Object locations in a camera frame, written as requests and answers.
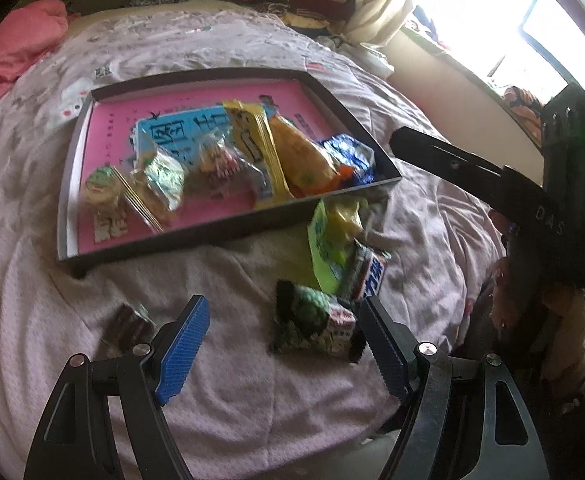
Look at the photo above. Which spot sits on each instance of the window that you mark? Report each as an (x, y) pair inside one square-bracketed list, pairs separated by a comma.
[(527, 15)]

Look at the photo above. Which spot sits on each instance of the red snack packet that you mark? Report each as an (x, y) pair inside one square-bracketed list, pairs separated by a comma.
[(220, 162)]

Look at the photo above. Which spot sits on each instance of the orange striped cloth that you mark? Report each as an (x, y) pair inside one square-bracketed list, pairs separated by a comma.
[(522, 102)]

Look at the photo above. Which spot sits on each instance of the orange edged cake packet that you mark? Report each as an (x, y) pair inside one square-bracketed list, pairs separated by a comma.
[(302, 160)]

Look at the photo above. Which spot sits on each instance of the clear cracker packet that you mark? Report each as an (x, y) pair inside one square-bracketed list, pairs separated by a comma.
[(157, 180)]

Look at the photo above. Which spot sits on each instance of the person's right hand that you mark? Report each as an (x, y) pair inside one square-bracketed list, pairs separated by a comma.
[(569, 330)]

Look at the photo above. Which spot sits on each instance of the pink blanket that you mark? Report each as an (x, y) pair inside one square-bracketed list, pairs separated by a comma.
[(17, 45)]

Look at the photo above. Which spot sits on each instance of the floral lilac quilt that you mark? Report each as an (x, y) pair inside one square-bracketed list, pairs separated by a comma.
[(247, 410)]

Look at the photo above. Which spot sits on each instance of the light green snack packet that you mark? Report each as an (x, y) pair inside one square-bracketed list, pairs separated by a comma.
[(327, 245)]

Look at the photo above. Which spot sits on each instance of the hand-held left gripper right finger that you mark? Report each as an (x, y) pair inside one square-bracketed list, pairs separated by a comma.
[(385, 350)]

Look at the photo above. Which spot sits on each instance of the blue snack packet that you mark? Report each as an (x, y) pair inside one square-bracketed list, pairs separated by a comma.
[(355, 152)]

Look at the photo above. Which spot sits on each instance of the dark green snack packet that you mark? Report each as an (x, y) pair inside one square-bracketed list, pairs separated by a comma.
[(307, 315)]

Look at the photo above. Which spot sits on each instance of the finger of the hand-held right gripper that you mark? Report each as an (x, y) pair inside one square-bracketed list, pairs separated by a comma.
[(437, 157)]

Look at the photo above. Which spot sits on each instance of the colourful clothes heap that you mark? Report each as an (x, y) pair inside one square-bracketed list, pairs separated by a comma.
[(430, 30)]

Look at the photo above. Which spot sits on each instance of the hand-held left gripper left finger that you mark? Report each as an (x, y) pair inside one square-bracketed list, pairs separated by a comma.
[(185, 350)]

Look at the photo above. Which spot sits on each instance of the dark shallow tray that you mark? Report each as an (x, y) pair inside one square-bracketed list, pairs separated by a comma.
[(352, 127)]

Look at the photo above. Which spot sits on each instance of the small brown snack packet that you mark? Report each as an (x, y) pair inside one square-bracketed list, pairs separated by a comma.
[(127, 325)]

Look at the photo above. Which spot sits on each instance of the dark wrapped chocolate bar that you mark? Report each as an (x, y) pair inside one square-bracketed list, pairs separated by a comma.
[(370, 272)]

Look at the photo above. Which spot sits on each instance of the yellow snack packet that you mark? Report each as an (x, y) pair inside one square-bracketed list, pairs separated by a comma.
[(252, 150)]

